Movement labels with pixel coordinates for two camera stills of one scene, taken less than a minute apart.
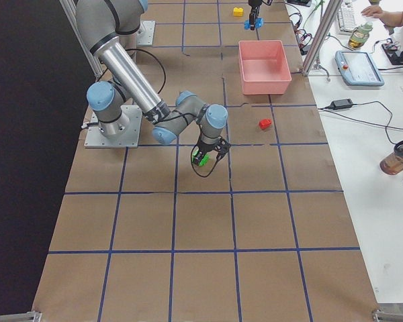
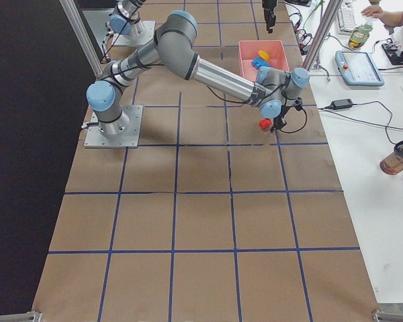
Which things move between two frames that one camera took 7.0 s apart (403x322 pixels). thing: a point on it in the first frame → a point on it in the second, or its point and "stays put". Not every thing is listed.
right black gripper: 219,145 → 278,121
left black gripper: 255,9 → 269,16
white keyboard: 346,15 stays put
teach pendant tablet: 358,68 stays put
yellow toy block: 238,12 → 264,55
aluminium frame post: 329,19 stays put
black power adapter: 340,104 stays put
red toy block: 264,123 stays put
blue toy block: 258,23 → 258,62
